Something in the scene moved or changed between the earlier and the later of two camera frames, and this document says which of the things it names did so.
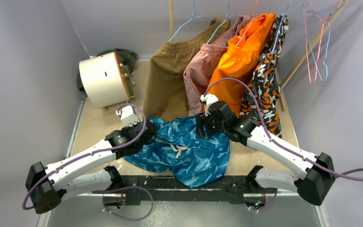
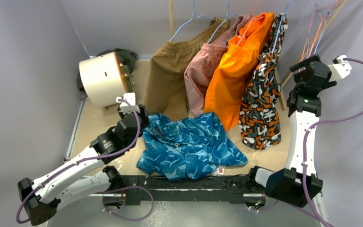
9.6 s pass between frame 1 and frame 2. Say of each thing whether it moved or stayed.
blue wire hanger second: stayed
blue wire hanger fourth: stayed
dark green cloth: stayed
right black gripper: moved
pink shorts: stayed
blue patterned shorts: moved
